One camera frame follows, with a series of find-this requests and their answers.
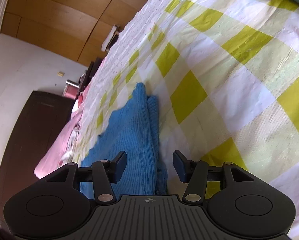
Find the wooden wardrobe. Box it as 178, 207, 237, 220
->
1, 0, 148, 66

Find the pink floral quilt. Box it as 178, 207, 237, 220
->
59, 84, 90, 166

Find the green checked bed sheet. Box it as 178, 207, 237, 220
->
71, 0, 299, 230

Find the dark bedside table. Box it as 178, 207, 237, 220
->
79, 57, 103, 86

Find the metal thermos bottle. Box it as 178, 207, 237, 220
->
66, 80, 79, 88

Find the dark wooden headboard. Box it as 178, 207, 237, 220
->
0, 91, 75, 224

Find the small stool with white cushion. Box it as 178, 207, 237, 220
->
101, 25, 121, 52

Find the pink pillow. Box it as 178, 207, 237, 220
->
33, 109, 84, 181

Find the blue striped knit sweater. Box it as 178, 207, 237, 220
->
81, 83, 168, 198

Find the pink storage box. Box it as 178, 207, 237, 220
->
63, 83, 79, 100

